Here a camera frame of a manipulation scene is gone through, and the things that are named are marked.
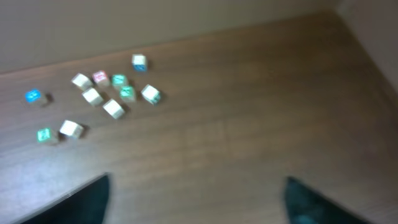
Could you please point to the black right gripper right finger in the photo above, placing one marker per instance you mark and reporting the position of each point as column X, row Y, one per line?
column 305, row 205

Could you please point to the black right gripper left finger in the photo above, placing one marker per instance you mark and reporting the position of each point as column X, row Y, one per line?
column 85, row 205

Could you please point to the green letter Z block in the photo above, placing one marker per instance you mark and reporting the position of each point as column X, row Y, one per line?
column 47, row 136

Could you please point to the wooden block yellow green picture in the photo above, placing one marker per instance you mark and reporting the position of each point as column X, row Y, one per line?
column 113, row 108

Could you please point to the wooden block green side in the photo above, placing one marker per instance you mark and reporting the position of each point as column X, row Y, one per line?
column 92, row 96

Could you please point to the green letter F block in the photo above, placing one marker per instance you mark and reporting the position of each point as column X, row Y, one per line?
column 127, row 93

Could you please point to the blue top wooden block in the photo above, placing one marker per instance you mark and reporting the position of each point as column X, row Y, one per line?
column 35, row 97

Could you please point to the wooden block right end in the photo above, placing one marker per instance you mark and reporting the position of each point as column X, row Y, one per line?
column 151, row 94

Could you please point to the green letter V block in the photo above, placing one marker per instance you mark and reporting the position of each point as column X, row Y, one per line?
column 119, row 81

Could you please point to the red number 9 block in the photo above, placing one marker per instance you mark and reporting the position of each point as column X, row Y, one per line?
column 101, row 79

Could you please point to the wooden block blue C side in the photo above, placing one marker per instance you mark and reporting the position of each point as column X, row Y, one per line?
column 139, row 62

